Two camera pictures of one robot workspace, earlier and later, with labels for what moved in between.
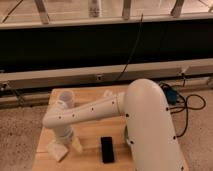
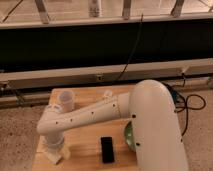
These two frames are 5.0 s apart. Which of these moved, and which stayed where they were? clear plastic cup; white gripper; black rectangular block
Moved: white gripper
Stayed: black rectangular block; clear plastic cup
